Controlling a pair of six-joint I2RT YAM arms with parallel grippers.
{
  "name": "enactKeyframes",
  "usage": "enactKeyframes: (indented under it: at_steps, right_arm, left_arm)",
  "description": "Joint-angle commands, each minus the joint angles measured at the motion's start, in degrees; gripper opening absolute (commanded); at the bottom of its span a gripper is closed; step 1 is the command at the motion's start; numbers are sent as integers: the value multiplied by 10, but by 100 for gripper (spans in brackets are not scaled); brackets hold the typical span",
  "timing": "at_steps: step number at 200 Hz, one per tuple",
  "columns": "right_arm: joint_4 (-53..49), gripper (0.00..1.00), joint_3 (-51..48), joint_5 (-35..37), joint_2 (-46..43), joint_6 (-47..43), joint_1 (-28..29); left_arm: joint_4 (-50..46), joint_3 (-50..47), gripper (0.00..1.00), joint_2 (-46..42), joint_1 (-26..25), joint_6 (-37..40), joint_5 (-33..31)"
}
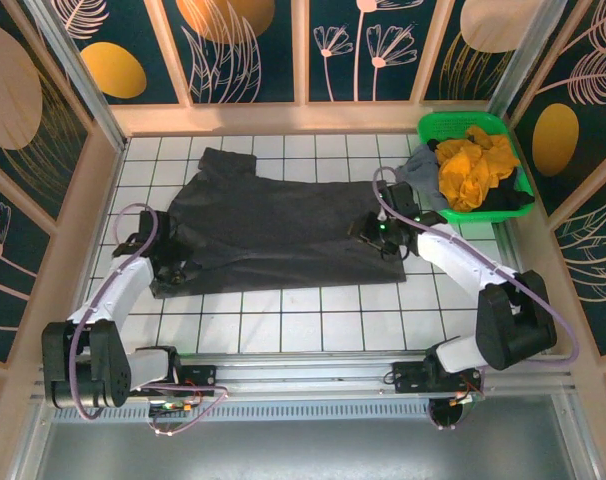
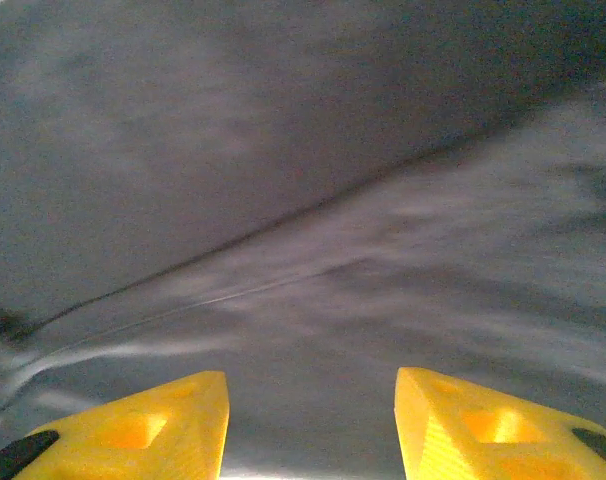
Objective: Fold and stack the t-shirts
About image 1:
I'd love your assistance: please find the dark grey t-shirt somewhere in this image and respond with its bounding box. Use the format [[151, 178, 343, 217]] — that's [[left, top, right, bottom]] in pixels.
[[150, 146, 408, 300]]

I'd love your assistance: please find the blue-grey t-shirt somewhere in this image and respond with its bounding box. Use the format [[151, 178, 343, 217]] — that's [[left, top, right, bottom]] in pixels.
[[395, 144, 453, 211]]

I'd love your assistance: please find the yellow t-shirt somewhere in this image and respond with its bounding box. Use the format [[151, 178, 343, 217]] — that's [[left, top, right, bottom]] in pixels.
[[435, 125, 522, 214]]

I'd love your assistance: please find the black t-shirt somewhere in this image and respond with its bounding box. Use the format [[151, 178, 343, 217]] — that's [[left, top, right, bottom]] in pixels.
[[425, 137, 537, 215]]

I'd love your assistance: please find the green plastic basket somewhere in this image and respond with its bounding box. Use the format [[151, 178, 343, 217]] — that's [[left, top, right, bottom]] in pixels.
[[415, 110, 536, 225]]

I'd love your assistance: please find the grey metal sheet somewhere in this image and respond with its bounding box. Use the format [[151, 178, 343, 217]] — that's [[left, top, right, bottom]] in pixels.
[[32, 394, 587, 480]]

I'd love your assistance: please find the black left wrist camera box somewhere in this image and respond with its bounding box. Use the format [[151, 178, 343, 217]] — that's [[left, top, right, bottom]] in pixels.
[[137, 209, 173, 242]]

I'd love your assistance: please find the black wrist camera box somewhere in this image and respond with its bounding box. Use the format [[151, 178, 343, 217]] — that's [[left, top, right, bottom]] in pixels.
[[381, 182, 420, 217], [137, 209, 173, 242]]

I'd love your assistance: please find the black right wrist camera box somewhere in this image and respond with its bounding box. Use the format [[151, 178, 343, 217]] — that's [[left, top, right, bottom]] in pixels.
[[381, 182, 420, 217]]

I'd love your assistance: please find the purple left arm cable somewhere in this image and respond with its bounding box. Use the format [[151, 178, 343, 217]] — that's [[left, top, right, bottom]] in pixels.
[[68, 202, 229, 438]]

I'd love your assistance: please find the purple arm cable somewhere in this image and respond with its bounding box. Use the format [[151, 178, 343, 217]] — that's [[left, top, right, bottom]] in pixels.
[[68, 202, 229, 438], [371, 166, 582, 432]]

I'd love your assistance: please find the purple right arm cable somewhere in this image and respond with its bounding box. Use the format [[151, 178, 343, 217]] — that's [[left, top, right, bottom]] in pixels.
[[371, 166, 582, 432]]

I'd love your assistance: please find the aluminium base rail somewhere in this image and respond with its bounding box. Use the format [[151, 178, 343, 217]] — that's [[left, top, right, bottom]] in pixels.
[[132, 351, 577, 402]]

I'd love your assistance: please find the grey slotted cable duct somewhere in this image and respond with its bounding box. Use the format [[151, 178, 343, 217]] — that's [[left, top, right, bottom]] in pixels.
[[51, 398, 434, 426]]

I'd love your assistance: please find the aluminium frame post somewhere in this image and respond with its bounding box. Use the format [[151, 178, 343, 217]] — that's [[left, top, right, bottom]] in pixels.
[[25, 0, 130, 152], [486, 0, 570, 122]]

